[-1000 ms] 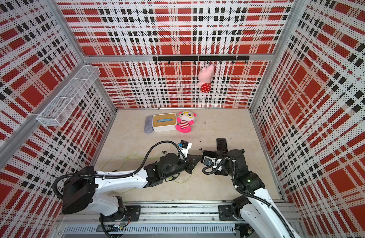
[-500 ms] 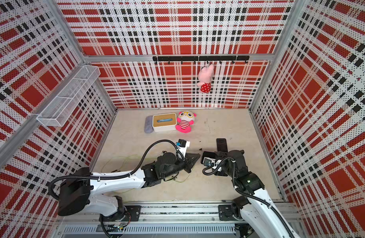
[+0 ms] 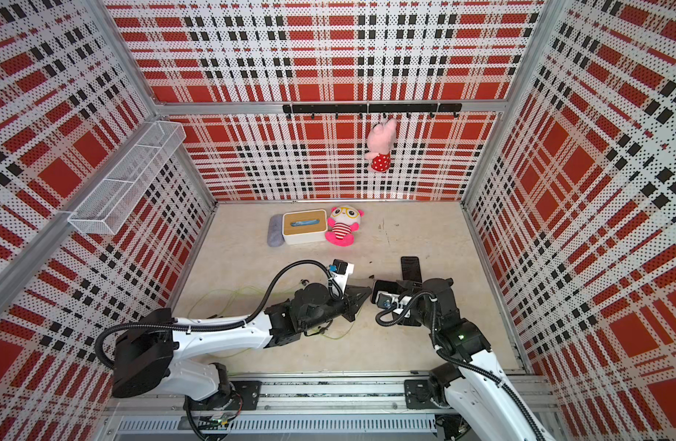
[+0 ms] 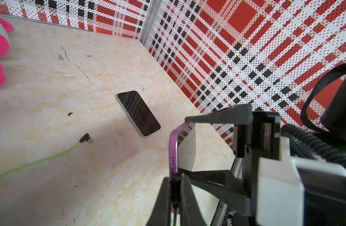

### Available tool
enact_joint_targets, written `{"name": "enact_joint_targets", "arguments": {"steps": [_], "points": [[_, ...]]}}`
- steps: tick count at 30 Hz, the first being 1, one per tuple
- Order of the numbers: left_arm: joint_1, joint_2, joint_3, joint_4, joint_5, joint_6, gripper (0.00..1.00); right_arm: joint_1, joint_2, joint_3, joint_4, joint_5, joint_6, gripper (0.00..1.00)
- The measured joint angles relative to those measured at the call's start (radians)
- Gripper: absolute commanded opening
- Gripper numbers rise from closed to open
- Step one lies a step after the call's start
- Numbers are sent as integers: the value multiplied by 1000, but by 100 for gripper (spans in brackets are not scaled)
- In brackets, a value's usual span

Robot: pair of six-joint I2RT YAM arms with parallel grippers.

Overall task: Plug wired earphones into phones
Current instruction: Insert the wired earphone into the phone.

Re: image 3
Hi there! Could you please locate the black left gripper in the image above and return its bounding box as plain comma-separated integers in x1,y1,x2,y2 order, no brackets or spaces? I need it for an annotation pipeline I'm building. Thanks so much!
301,285,372,333

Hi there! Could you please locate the white-edged smartphone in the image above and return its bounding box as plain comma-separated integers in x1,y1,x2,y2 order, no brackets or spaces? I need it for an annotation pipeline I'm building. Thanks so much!
400,257,422,283

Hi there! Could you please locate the purple-edged smartphone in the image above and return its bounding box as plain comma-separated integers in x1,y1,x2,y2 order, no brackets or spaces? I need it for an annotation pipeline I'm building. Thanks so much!
371,279,400,305

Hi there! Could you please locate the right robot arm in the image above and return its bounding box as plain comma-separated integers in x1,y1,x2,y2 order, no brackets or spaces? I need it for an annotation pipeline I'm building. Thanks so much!
373,277,554,440

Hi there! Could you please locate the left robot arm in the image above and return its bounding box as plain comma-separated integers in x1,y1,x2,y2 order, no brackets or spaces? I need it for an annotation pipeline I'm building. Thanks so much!
94,259,372,409

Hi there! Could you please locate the pink owl plush toy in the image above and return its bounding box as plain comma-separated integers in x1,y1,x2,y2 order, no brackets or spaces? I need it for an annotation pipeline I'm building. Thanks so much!
325,205,365,247

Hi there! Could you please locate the grey oval pad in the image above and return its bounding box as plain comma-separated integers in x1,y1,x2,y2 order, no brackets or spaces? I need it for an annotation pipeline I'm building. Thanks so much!
267,214,285,247

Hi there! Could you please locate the pink pig plush hanging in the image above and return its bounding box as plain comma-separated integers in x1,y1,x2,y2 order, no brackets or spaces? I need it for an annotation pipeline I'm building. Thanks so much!
365,119,397,173

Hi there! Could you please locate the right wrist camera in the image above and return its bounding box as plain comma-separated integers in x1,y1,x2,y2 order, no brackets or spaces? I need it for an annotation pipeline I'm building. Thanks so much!
376,294,411,313

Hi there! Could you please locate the metal base rail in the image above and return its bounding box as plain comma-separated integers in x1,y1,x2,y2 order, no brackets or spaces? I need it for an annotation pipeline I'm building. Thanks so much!
105,374,559,437

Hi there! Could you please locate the black hook rail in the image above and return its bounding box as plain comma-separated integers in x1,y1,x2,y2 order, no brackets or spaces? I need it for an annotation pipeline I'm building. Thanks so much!
282,102,463,118

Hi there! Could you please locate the white wire mesh basket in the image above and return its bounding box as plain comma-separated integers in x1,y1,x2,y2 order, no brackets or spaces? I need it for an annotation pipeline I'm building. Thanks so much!
68,121,185,235

